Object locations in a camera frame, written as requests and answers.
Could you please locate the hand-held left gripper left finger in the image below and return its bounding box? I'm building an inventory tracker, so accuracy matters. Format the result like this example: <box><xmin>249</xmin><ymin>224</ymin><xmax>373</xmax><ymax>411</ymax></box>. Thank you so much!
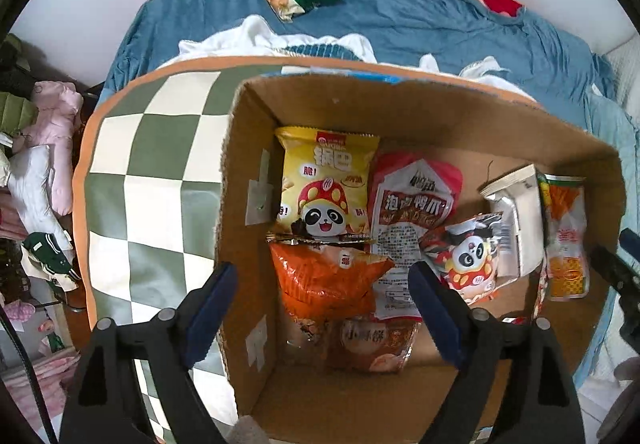
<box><xmin>59</xmin><ymin>261</ymin><xmax>240</xmax><ymax>444</ymax></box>

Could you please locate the cream white snack packet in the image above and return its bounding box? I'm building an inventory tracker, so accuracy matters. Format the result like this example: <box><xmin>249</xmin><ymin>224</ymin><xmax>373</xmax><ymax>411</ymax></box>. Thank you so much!
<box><xmin>480</xmin><ymin>164</ymin><xmax>546</xmax><ymax>280</ymax></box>

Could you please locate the green checkered cushion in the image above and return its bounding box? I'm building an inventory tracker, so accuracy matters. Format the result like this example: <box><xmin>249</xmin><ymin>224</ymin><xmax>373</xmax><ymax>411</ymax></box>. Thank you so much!
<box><xmin>72</xmin><ymin>55</ymin><xmax>541</xmax><ymax>444</ymax></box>

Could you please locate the orange and yellow snack packet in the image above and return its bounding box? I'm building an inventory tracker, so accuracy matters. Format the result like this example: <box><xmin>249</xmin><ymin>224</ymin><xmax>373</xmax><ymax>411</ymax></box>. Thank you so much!
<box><xmin>537</xmin><ymin>173</ymin><xmax>591</xmax><ymax>301</ymax></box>

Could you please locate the clear bread packet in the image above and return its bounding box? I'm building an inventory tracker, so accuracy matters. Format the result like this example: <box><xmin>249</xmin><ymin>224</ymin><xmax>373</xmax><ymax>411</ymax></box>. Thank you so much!
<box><xmin>325</xmin><ymin>317</ymin><xmax>418</xmax><ymax>372</ymax></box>

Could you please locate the pink patterned cloth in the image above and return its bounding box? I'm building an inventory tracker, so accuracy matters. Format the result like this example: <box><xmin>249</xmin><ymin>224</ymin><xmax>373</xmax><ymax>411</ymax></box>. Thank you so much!
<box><xmin>5</xmin><ymin>354</ymin><xmax>81</xmax><ymax>430</ymax></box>

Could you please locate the cardboard box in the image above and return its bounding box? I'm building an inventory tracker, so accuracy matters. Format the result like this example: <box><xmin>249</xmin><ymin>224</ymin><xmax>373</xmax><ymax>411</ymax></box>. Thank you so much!
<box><xmin>215</xmin><ymin>72</ymin><xmax>628</xmax><ymax>444</ymax></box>

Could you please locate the white pillow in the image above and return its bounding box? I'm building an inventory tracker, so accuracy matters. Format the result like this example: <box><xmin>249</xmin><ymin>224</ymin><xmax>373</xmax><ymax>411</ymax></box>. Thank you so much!
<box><xmin>602</xmin><ymin>37</ymin><xmax>640</xmax><ymax>105</ymax></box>

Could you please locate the light blue blanket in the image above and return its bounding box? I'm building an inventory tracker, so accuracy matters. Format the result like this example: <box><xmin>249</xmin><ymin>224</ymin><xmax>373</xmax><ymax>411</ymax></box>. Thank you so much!
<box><xmin>575</xmin><ymin>84</ymin><xmax>640</xmax><ymax>390</ymax></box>

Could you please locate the black cable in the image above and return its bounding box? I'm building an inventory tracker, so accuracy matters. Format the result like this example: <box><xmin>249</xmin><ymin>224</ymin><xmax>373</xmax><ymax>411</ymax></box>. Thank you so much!
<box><xmin>0</xmin><ymin>309</ymin><xmax>58</xmax><ymax>444</ymax></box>

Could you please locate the blue bed sheet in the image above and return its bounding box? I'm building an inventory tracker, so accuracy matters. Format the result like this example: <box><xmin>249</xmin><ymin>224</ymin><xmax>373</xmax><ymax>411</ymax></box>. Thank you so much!
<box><xmin>100</xmin><ymin>0</ymin><xmax>618</xmax><ymax>110</ymax></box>

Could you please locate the blue knit cloth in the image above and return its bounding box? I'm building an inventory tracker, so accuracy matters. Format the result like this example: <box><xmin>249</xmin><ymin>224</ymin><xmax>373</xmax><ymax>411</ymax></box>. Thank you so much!
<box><xmin>285</xmin><ymin>43</ymin><xmax>363</xmax><ymax>62</ymax></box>

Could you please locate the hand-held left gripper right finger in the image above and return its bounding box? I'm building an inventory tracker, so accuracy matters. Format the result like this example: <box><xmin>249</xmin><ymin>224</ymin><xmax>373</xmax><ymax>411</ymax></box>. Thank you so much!
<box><xmin>407</xmin><ymin>260</ymin><xmax>586</xmax><ymax>444</ymax></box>

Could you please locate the orange crinkled snack packet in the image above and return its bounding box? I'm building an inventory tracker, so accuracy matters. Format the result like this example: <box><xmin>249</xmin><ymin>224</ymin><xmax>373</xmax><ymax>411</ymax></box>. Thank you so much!
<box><xmin>270</xmin><ymin>241</ymin><xmax>396</xmax><ymax>325</ymax></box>

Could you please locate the pink jacket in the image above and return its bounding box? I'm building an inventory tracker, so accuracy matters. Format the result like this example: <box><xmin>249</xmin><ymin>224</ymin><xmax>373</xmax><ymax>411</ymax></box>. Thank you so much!
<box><xmin>22</xmin><ymin>80</ymin><xmax>85</xmax><ymax>215</ymax></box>

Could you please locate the white cloth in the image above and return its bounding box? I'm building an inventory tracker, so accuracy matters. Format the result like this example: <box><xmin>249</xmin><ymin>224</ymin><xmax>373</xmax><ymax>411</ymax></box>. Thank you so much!
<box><xmin>177</xmin><ymin>14</ymin><xmax>378</xmax><ymax>68</ymax></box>
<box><xmin>420</xmin><ymin>53</ymin><xmax>536</xmax><ymax>100</ymax></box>

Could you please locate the white garment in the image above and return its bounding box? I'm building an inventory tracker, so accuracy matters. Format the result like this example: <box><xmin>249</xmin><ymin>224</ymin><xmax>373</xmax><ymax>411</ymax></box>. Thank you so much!
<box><xmin>7</xmin><ymin>144</ymin><xmax>71</xmax><ymax>245</ymax></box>

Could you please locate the red and white snack packet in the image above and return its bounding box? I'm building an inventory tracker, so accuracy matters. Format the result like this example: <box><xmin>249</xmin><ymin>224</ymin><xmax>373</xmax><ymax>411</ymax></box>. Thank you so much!
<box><xmin>367</xmin><ymin>151</ymin><xmax>463</xmax><ymax>322</ymax></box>

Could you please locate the olive green cushion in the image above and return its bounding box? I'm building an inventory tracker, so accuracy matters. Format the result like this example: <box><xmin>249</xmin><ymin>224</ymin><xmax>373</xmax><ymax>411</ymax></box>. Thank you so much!
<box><xmin>0</xmin><ymin>92</ymin><xmax>40</xmax><ymax>132</ymax></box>

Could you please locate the small panda print snack packet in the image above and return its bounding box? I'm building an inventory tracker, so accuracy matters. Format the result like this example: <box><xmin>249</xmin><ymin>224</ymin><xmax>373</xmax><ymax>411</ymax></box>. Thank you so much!
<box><xmin>419</xmin><ymin>211</ymin><xmax>505</xmax><ymax>306</ymax></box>

